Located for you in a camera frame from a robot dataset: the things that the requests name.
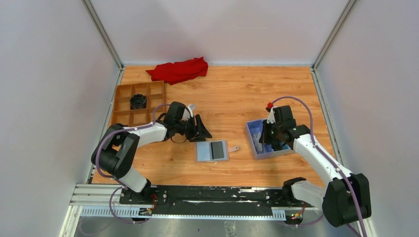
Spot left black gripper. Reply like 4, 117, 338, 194
175, 115, 212, 142

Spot black credit card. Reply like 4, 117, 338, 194
210, 141, 225, 160

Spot blue plastic box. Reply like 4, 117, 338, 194
245, 119, 295, 160

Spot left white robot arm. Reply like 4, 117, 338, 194
91, 102, 212, 204

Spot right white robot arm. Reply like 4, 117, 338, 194
261, 103, 372, 227

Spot brown compartment tray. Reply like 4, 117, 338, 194
109, 81, 166, 127

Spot red cloth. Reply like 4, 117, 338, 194
146, 57, 209, 85

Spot black round part upper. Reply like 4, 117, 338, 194
129, 94, 147, 110

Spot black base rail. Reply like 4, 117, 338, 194
118, 185, 310, 217

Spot aluminium frame rail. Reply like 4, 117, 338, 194
60, 181, 372, 237

